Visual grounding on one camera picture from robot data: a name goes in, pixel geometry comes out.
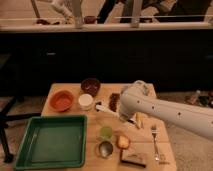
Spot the green plastic tray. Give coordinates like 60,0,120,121
15,115,87,171

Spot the orange bowl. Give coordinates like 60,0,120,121
49,90,74,112

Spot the black chair base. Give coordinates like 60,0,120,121
0,53,42,164

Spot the metal cup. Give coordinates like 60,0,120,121
98,141,113,158

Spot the white cup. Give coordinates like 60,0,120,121
78,94,94,110

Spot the green cup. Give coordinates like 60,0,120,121
99,126,113,140

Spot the purple bowl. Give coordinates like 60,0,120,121
81,78,101,96

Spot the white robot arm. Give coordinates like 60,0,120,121
119,80,213,141

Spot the silver fork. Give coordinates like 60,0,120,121
151,125,160,161

